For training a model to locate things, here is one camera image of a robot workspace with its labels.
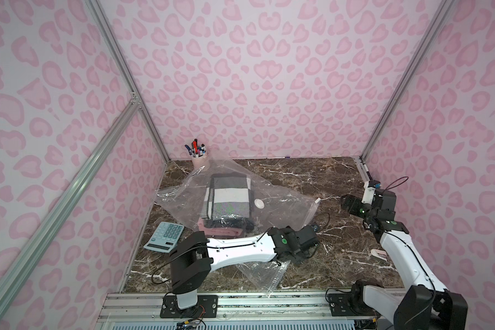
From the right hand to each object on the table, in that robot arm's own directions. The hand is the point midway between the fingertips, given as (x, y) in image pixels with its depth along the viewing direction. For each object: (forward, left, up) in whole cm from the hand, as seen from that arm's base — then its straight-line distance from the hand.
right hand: (351, 197), depth 84 cm
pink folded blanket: (-11, +61, -10) cm, 63 cm away
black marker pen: (+31, +68, -2) cm, 75 cm away
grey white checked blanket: (+1, +52, -4) cm, 52 cm away
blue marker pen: (+28, +74, +1) cm, 79 cm away
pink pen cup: (+25, +69, -5) cm, 73 cm away
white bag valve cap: (+3, +38, -9) cm, 39 cm away
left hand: (-17, +22, -5) cm, 28 cm away
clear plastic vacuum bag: (+3, +27, -14) cm, 31 cm away
